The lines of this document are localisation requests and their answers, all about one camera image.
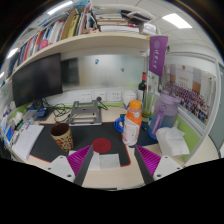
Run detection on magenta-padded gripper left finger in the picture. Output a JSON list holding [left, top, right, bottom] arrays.
[[45, 144, 95, 187]]

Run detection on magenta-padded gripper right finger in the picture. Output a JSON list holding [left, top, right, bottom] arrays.
[[133, 144, 183, 185]]

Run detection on orange-capped drink bottle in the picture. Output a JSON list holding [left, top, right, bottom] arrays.
[[121, 99, 143, 147]]

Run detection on purple sports water bottle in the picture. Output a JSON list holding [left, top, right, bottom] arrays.
[[147, 89, 183, 140]]

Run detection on white tissue pack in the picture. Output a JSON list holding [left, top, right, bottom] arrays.
[[155, 126, 191, 158]]

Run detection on patterned paper cup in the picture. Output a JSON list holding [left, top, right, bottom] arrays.
[[50, 122, 75, 153]]

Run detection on dark mouse pad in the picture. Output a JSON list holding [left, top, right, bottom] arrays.
[[134, 121, 159, 148]]

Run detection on black red-edged desk mat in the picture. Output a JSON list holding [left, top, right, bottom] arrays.
[[29, 121, 132, 168]]

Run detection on white open notebook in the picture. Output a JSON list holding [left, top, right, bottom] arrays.
[[11, 123, 45, 160]]

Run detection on flat round red coaster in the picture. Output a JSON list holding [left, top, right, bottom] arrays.
[[91, 137, 113, 155]]

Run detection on white paper sheet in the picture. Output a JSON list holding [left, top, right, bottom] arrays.
[[88, 151, 121, 172]]

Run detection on grey metal laptop stand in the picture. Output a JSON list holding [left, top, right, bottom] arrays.
[[67, 100, 103, 127]]

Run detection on small blue box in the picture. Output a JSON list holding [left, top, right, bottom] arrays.
[[35, 107, 49, 118]]

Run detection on clear plastic box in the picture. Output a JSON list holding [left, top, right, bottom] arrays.
[[22, 109, 38, 123]]

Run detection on clear glass vase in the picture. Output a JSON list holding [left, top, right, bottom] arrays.
[[141, 89, 156, 123]]

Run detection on group photo poster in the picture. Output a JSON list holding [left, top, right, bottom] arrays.
[[163, 63, 213, 126]]

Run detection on white ceramic jar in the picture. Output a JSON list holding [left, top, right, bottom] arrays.
[[121, 89, 138, 108]]

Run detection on dark wine bottle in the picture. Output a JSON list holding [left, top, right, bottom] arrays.
[[137, 71, 148, 101]]

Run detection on black computer monitor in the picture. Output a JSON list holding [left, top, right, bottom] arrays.
[[11, 52, 64, 108]]

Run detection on purple hanging banner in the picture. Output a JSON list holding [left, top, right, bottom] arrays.
[[148, 35, 169, 78]]

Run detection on beige shelf with books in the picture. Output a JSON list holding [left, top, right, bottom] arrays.
[[6, 0, 159, 81]]

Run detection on rectangular ceiling light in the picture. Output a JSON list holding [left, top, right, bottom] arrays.
[[162, 12, 194, 30]]

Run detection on black tangled cables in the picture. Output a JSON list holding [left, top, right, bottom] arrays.
[[43, 99, 73, 123]]

